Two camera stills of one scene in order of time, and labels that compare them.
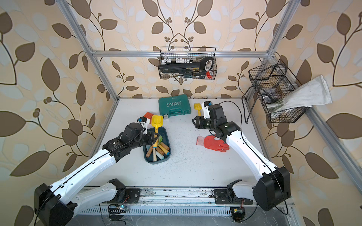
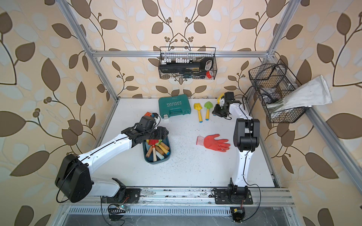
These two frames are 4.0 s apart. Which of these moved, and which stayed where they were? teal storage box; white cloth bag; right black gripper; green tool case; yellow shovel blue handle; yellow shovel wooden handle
Moved: yellow shovel wooden handle; right black gripper
Stayed: green tool case; yellow shovel blue handle; white cloth bag; teal storage box
